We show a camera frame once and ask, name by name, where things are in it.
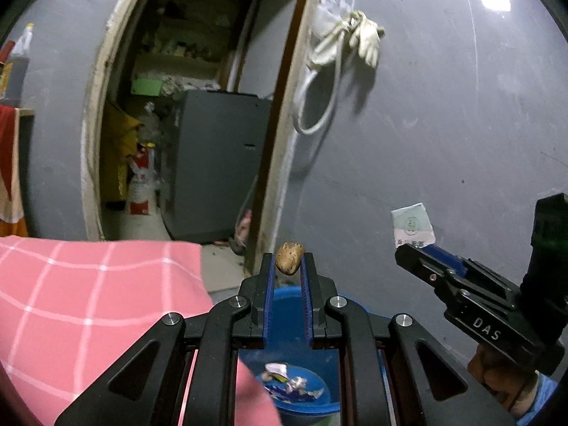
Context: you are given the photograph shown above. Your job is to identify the white red sack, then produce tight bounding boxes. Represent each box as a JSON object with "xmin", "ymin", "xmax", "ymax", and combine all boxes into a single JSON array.
[{"xmin": 126, "ymin": 141, "xmax": 163, "ymax": 216}]

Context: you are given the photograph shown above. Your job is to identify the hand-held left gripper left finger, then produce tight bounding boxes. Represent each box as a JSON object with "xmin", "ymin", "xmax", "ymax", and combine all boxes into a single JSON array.
[{"xmin": 54, "ymin": 253, "xmax": 276, "ymax": 426}]

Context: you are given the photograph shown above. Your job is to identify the blue wrapper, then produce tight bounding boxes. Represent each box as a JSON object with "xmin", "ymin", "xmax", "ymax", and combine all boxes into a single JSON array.
[{"xmin": 266, "ymin": 382, "xmax": 327, "ymax": 405}]

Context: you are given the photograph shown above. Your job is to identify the cooking oil bottle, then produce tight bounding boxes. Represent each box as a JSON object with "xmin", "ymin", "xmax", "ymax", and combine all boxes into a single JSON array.
[{"xmin": 4, "ymin": 23, "xmax": 36, "ymax": 103}]

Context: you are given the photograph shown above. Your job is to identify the white hose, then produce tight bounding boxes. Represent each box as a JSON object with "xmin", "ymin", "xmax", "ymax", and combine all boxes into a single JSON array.
[{"xmin": 292, "ymin": 17, "xmax": 345, "ymax": 136}]

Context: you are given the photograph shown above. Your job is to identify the brown walnut shell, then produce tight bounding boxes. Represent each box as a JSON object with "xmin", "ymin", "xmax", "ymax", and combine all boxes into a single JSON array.
[{"xmin": 274, "ymin": 241, "xmax": 307, "ymax": 277}]

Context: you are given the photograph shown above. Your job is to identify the white rubber gloves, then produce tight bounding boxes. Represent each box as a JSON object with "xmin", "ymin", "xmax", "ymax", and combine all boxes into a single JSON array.
[{"xmin": 350, "ymin": 11, "xmax": 386, "ymax": 69}]

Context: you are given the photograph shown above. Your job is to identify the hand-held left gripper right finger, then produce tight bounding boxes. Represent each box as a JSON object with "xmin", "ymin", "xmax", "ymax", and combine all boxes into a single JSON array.
[{"xmin": 301, "ymin": 253, "xmax": 518, "ymax": 426}]

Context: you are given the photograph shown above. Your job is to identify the white paper slip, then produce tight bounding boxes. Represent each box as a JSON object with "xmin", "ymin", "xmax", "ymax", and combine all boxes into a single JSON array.
[{"xmin": 391, "ymin": 203, "xmax": 436, "ymax": 250}]

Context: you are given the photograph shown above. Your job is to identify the grey washing machine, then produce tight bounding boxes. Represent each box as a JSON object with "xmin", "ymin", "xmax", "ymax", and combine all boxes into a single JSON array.
[{"xmin": 162, "ymin": 89, "xmax": 273, "ymax": 245}]

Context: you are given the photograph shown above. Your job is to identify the person's right forearm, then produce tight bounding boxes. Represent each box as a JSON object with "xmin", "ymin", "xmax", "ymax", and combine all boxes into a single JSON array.
[{"xmin": 517, "ymin": 372, "xmax": 558, "ymax": 426}]

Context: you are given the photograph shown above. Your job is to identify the wooden door frame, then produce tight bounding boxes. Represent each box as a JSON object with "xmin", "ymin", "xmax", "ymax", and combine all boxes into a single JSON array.
[{"xmin": 80, "ymin": 0, "xmax": 330, "ymax": 277}]

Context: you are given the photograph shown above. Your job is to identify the blue plastic bucket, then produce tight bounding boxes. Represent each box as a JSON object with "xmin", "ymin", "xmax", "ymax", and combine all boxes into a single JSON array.
[{"xmin": 237, "ymin": 286, "xmax": 370, "ymax": 416}]

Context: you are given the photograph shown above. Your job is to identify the green box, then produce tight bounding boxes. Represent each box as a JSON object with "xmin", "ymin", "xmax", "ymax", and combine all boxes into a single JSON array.
[{"xmin": 130, "ymin": 78, "xmax": 168, "ymax": 97}]

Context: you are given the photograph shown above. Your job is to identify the pink slipper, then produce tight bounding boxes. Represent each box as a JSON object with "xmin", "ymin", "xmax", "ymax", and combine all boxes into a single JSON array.
[{"xmin": 235, "ymin": 210, "xmax": 253, "ymax": 254}]

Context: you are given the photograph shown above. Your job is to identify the yellow bag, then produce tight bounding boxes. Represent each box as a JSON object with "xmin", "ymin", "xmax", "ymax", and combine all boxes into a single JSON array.
[{"xmin": 100, "ymin": 99, "xmax": 143, "ymax": 207}]

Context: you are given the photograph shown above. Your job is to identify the person's right hand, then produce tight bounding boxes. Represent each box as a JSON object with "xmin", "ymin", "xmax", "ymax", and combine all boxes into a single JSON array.
[{"xmin": 468, "ymin": 347, "xmax": 540, "ymax": 417}]

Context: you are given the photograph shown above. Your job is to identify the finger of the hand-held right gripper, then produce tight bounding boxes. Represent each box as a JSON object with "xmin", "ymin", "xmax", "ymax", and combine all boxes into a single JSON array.
[
  {"xmin": 395, "ymin": 244, "xmax": 447, "ymax": 292},
  {"xmin": 419, "ymin": 244, "xmax": 468, "ymax": 276}
]

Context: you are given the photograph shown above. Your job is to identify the storage shelves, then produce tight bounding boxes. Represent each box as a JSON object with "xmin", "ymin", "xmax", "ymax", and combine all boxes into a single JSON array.
[{"xmin": 132, "ymin": 4, "xmax": 232, "ymax": 81}]

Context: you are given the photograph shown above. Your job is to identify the pink checked tablecloth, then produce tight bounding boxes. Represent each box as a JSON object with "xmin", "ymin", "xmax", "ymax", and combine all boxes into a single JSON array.
[{"xmin": 0, "ymin": 235, "xmax": 280, "ymax": 426}]

